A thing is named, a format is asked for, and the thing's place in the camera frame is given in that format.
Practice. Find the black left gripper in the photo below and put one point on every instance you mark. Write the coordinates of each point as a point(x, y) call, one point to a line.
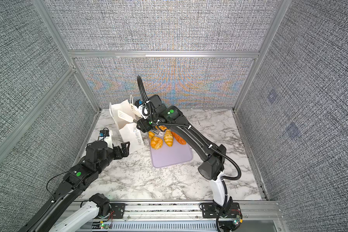
point(120, 154)

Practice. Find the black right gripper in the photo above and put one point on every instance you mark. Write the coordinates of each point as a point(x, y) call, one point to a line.
point(144, 126)

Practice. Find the white paper bag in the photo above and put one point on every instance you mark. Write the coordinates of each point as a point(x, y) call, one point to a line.
point(130, 133)

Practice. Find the steel tongs white tips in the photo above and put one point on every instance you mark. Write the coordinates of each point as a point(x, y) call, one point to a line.
point(125, 113)

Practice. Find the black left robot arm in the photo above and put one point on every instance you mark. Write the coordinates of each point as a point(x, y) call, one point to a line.
point(75, 181)

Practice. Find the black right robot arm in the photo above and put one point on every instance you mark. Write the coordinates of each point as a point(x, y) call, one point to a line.
point(155, 114)

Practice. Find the striped bread centre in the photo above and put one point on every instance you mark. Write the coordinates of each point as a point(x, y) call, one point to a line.
point(168, 138)

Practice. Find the striped croissant top left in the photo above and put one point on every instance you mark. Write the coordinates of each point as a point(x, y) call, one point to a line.
point(151, 135)

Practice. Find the round orange knotted bun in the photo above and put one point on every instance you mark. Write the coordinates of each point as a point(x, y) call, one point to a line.
point(156, 143)

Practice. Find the red-brown glazed croissant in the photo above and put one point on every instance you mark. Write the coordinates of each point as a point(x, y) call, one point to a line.
point(179, 139)

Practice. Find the lilac plastic tray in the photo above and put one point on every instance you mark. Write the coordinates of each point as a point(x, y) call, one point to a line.
point(167, 156)

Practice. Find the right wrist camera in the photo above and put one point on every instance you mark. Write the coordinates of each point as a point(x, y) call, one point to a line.
point(143, 109)

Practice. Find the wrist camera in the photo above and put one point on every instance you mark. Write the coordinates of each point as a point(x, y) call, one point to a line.
point(143, 109)
point(106, 136)

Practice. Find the sugared ring donut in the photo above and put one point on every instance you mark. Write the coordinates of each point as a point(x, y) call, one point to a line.
point(163, 128)

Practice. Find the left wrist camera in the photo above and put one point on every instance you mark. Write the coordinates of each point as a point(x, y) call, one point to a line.
point(106, 136)

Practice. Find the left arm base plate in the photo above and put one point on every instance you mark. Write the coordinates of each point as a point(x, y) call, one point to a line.
point(113, 210)

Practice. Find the aluminium front rail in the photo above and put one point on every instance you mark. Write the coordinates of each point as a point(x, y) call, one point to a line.
point(182, 216)

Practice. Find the aluminium cage frame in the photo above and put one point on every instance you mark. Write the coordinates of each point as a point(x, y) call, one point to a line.
point(42, 44)

